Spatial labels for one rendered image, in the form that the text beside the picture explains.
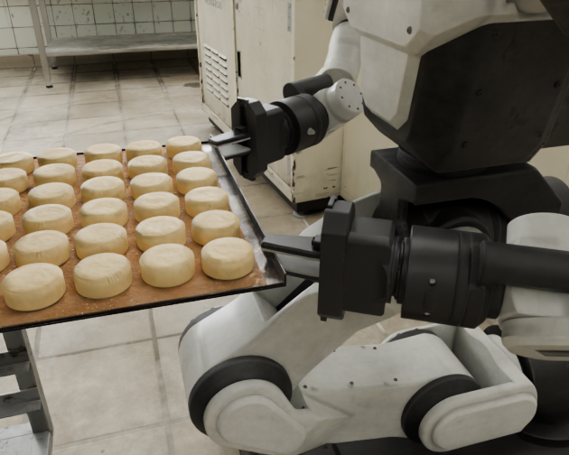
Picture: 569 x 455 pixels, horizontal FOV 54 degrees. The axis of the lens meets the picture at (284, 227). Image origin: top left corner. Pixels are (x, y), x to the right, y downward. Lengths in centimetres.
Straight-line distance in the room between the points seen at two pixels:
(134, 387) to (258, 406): 71
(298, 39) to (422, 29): 127
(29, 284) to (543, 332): 43
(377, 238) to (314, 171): 150
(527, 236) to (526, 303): 7
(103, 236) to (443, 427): 59
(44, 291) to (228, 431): 35
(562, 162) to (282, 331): 105
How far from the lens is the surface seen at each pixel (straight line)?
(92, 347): 157
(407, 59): 63
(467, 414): 93
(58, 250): 57
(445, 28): 58
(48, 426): 117
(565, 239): 54
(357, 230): 50
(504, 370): 99
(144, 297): 51
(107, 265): 52
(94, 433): 135
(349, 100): 94
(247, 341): 74
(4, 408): 113
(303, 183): 199
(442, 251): 50
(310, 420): 81
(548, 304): 51
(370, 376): 89
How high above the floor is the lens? 97
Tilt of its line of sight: 29 degrees down
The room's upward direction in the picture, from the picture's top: straight up
